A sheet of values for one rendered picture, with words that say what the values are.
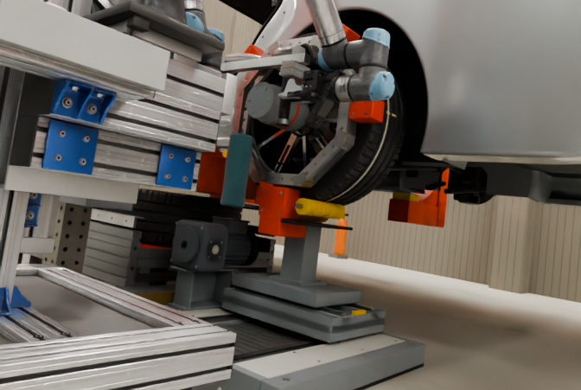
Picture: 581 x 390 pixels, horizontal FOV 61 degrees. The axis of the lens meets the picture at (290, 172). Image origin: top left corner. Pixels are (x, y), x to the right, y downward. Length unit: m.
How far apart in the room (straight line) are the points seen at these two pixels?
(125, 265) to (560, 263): 4.36
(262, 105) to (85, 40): 0.97
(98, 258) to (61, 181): 1.15
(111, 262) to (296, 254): 0.74
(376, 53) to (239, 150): 0.64
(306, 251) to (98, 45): 1.26
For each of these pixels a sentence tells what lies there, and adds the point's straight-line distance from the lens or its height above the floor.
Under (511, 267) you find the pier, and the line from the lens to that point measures 5.34.
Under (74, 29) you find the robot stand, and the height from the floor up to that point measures 0.71.
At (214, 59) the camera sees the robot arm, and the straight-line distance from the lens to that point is 1.42.
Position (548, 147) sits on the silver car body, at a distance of 1.62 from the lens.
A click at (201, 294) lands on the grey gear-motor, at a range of 2.07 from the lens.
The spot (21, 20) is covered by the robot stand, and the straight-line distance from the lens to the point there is 0.78.
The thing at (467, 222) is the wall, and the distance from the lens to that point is 5.78.
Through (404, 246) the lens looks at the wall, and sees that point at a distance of 6.08.
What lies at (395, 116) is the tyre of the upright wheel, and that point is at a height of 0.87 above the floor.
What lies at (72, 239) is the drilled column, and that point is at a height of 0.29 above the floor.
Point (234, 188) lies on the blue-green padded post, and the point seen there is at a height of 0.54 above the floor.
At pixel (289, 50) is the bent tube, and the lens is 1.62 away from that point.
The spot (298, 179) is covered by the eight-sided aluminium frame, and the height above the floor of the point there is 0.60.
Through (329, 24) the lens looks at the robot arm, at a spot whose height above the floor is 1.01.
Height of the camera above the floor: 0.49
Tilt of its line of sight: 5 degrees up
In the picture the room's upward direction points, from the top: 7 degrees clockwise
